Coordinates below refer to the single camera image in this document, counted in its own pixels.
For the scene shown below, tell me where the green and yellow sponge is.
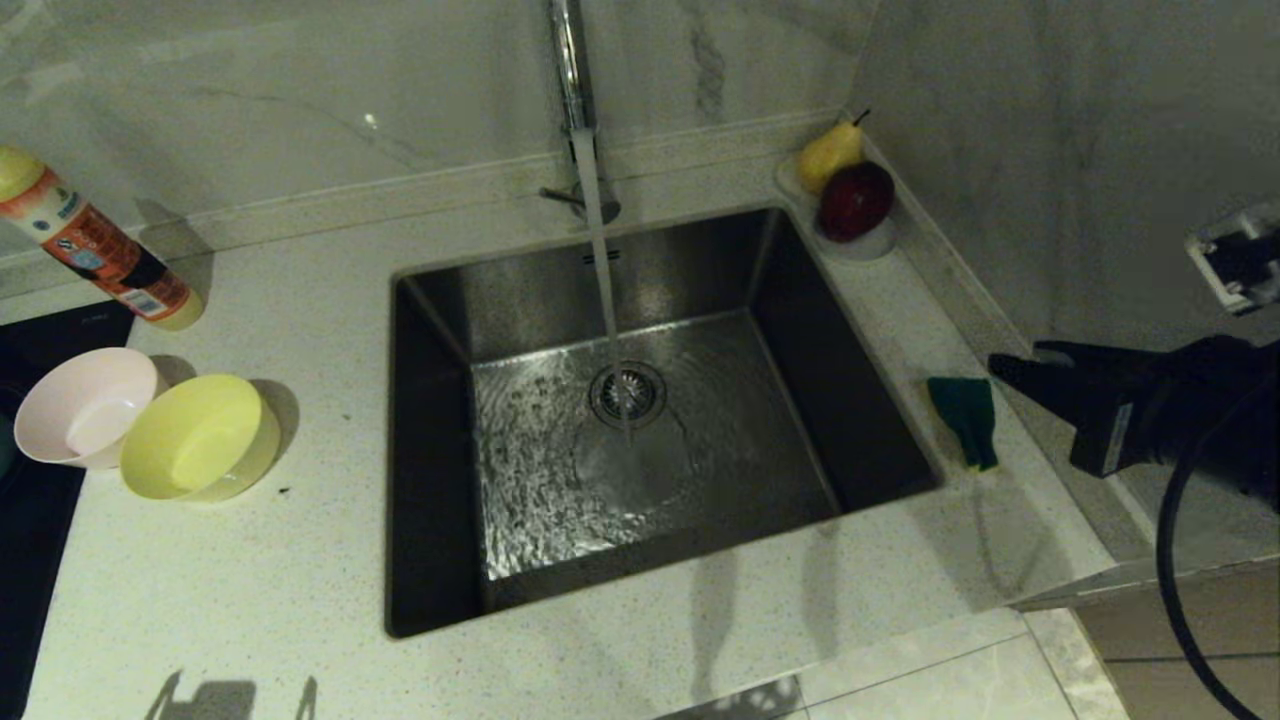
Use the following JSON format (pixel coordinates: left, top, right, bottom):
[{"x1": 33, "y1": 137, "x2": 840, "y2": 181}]
[{"x1": 925, "y1": 375, "x2": 1001, "y2": 473}]

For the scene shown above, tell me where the chrome kitchen faucet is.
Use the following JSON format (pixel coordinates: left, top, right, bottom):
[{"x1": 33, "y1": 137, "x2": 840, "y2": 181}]
[{"x1": 537, "y1": 0, "x2": 621, "y2": 226}]

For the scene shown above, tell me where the yellow plastic bowl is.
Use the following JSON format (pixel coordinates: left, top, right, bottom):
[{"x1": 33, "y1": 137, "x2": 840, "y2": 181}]
[{"x1": 120, "y1": 374, "x2": 283, "y2": 503}]

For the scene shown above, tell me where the orange label detergent bottle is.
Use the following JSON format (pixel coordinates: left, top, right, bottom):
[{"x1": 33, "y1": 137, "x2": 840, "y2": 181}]
[{"x1": 0, "y1": 147, "x2": 204, "y2": 333}]

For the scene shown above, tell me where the pink plastic bowl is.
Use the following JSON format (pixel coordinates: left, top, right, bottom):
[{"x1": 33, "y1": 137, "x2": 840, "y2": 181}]
[{"x1": 13, "y1": 347, "x2": 171, "y2": 469}]

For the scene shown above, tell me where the stainless steel sink basin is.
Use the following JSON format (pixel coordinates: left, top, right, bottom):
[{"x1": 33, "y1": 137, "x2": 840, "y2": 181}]
[{"x1": 385, "y1": 205, "x2": 946, "y2": 639}]

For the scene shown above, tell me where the metal sink drain strainer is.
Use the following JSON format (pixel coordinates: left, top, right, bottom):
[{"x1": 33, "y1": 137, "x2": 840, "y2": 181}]
[{"x1": 588, "y1": 361, "x2": 667, "y2": 431}]

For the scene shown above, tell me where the small white dish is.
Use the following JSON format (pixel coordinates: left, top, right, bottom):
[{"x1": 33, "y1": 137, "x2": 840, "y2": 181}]
[{"x1": 775, "y1": 155, "x2": 899, "y2": 263}]

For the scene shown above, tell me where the dark red apple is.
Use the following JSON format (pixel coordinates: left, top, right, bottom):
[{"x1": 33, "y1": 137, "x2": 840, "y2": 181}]
[{"x1": 817, "y1": 162, "x2": 896, "y2": 244}]

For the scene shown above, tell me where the yellow pear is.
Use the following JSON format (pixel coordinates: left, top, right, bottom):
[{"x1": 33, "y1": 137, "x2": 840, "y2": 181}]
[{"x1": 795, "y1": 110, "x2": 871, "y2": 197}]

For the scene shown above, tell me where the running tap water stream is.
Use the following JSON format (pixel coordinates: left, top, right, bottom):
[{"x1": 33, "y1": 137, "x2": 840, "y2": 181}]
[{"x1": 568, "y1": 128, "x2": 636, "y2": 426}]

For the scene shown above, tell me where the black induction cooktop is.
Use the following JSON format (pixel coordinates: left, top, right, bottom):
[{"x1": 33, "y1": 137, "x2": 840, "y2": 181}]
[{"x1": 0, "y1": 303, "x2": 134, "y2": 720}]

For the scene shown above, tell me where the black camera cable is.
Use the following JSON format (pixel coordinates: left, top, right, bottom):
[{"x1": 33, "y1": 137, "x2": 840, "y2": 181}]
[{"x1": 1155, "y1": 375, "x2": 1280, "y2": 720}]

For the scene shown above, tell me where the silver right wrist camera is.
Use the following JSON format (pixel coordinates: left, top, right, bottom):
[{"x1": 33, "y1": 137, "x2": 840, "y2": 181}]
[{"x1": 1185, "y1": 200, "x2": 1280, "y2": 316}]

